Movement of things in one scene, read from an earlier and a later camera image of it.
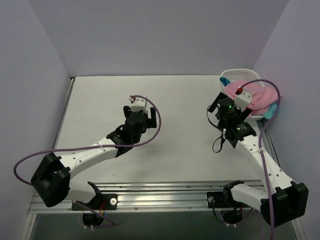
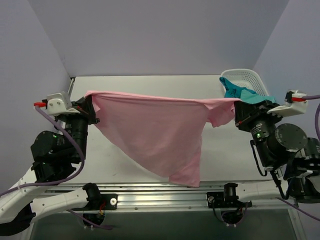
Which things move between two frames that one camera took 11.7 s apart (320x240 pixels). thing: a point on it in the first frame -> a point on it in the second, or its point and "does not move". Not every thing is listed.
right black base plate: [217, 199] does not move
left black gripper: [152, 117] -> [85, 110]
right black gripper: [214, 104] -> [249, 114]
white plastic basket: [249, 76] does not move
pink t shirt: [262, 98] -> [164, 132]
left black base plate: [101, 202] does not move
